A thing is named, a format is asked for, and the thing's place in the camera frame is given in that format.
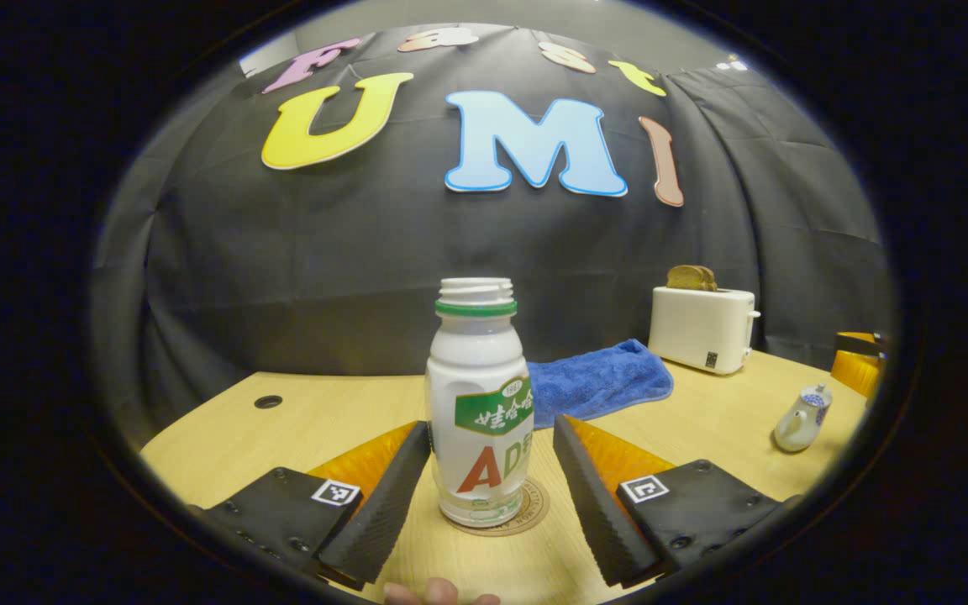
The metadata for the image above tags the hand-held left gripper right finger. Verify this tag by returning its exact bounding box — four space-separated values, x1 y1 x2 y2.
551 414 801 590

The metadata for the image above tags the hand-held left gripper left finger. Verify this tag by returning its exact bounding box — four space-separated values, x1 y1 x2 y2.
186 420 434 592

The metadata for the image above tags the round brown coaster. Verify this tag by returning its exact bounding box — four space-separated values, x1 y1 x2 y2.
449 477 551 538

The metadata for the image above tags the white blue teacup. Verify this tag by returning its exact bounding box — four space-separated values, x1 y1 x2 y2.
773 395 829 454

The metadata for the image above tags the white water bottle green label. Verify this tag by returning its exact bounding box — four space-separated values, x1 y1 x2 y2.
425 277 535 529

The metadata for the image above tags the blue towel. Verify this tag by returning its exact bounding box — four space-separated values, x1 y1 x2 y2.
526 339 675 430

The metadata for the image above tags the white toaster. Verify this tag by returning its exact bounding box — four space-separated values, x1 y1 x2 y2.
648 286 762 376

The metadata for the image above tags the black backdrop cloth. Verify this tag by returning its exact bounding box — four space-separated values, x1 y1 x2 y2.
89 24 892 421

